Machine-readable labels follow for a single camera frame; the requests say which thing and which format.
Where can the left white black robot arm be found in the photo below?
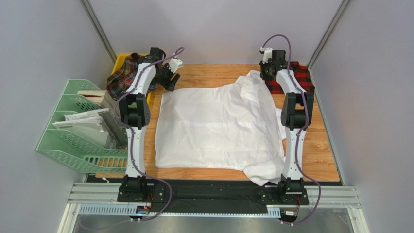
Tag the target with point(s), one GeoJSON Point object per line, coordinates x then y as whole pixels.
{"type": "Point", "coordinates": [154, 68]}

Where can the papers in file rack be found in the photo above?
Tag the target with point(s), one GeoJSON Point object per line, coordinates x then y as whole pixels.
{"type": "Point", "coordinates": [92, 116]}

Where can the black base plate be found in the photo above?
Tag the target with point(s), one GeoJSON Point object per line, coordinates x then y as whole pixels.
{"type": "Point", "coordinates": [211, 197]}

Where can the right aluminium corner post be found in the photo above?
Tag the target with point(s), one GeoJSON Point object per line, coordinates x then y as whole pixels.
{"type": "Point", "coordinates": [335, 21]}

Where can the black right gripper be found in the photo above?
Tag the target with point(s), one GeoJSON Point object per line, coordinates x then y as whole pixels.
{"type": "Point", "coordinates": [267, 73]}

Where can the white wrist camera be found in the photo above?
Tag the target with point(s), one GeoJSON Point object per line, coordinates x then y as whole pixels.
{"type": "Point", "coordinates": [175, 64]}
{"type": "Point", "coordinates": [266, 53]}

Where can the red black plaid folded shirt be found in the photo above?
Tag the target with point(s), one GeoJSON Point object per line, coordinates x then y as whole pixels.
{"type": "Point", "coordinates": [302, 75]}

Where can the yellow plastic bin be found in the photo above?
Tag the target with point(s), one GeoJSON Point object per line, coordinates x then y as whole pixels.
{"type": "Point", "coordinates": [124, 64]}

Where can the multicolour plaid shirt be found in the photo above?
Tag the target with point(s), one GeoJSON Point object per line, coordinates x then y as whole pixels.
{"type": "Point", "coordinates": [126, 77]}

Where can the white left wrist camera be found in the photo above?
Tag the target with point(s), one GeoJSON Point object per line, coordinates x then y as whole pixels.
{"type": "Point", "coordinates": [175, 64]}

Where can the aluminium corner post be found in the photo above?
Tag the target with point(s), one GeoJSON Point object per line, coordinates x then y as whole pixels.
{"type": "Point", "coordinates": [335, 21]}
{"type": "Point", "coordinates": [93, 18]}

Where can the aluminium rail frame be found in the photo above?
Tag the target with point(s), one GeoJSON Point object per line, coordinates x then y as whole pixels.
{"type": "Point", "coordinates": [92, 207]}

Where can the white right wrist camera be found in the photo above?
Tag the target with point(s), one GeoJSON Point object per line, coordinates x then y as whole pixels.
{"type": "Point", "coordinates": [266, 53]}

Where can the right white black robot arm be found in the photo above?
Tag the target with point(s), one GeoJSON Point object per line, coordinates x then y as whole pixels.
{"type": "Point", "coordinates": [295, 117]}

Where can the white long sleeve shirt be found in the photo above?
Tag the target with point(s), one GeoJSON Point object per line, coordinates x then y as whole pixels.
{"type": "Point", "coordinates": [236, 126]}

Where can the green mesh file rack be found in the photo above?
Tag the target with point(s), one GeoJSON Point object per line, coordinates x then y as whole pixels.
{"type": "Point", "coordinates": [74, 151]}

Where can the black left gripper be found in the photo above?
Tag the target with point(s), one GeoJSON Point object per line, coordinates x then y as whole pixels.
{"type": "Point", "coordinates": [165, 83]}

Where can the left aluminium corner post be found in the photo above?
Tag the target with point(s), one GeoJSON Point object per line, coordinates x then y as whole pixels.
{"type": "Point", "coordinates": [93, 18]}

